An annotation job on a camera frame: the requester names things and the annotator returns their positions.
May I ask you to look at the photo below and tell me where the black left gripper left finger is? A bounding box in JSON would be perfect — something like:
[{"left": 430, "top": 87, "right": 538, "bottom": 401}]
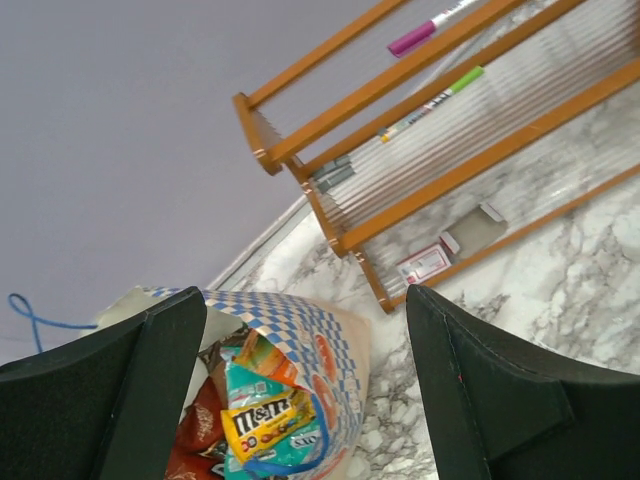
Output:
[{"left": 1, "top": 287, "right": 206, "bottom": 479}]

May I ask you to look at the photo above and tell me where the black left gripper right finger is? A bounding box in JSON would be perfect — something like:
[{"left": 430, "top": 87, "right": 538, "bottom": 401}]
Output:
[{"left": 406, "top": 286, "right": 639, "bottom": 479}]

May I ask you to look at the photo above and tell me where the teal snack bag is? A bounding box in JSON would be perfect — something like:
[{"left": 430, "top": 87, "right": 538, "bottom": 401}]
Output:
[{"left": 221, "top": 347, "right": 321, "bottom": 479}]

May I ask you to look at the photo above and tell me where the yellow M&M's candy bag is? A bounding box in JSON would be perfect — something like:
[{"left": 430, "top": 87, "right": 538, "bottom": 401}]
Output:
[{"left": 221, "top": 389, "right": 316, "bottom": 465}]

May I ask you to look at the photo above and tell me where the checkered paper bag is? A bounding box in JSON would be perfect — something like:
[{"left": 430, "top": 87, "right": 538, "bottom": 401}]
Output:
[{"left": 83, "top": 287, "right": 370, "bottom": 479}]

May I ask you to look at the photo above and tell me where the brown sea salt snack bag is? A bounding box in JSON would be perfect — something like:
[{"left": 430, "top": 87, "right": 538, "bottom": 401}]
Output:
[{"left": 198, "top": 326, "right": 249, "bottom": 375}]

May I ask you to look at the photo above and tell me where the orange snack bag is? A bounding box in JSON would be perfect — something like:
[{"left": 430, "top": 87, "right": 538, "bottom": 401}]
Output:
[{"left": 234, "top": 330, "right": 298, "bottom": 387}]

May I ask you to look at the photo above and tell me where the small red white card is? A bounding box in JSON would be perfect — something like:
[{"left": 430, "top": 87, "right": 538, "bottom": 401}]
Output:
[{"left": 396, "top": 243, "right": 452, "bottom": 285}]

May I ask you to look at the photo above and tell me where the wooden shelf rack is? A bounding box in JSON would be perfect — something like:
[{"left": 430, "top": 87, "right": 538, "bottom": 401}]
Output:
[{"left": 233, "top": 1, "right": 639, "bottom": 312}]

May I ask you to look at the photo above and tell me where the green marker pen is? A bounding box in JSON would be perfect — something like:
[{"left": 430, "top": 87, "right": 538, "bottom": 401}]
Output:
[{"left": 378, "top": 66, "right": 484, "bottom": 143}]

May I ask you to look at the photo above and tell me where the pink marker pen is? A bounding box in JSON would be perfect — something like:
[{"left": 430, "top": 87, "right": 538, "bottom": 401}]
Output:
[{"left": 387, "top": 0, "right": 477, "bottom": 58}]

